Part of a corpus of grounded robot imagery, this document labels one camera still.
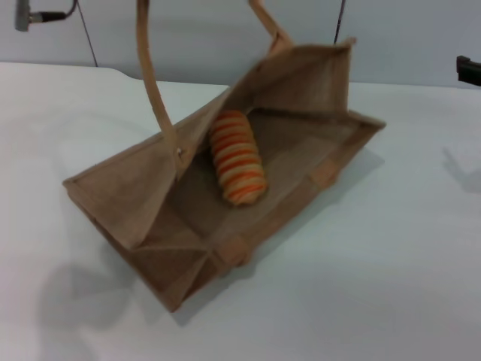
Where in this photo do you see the brown jute handbag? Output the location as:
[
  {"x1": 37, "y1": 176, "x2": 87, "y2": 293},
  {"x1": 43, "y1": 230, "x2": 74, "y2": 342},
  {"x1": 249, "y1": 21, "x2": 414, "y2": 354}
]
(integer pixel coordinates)
[{"x1": 62, "y1": 0, "x2": 388, "y2": 314}]

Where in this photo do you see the orange striped bread loaf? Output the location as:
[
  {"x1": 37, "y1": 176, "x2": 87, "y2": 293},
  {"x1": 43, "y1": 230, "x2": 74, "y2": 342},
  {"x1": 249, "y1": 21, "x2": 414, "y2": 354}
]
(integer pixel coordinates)
[{"x1": 208, "y1": 109, "x2": 269, "y2": 208}]

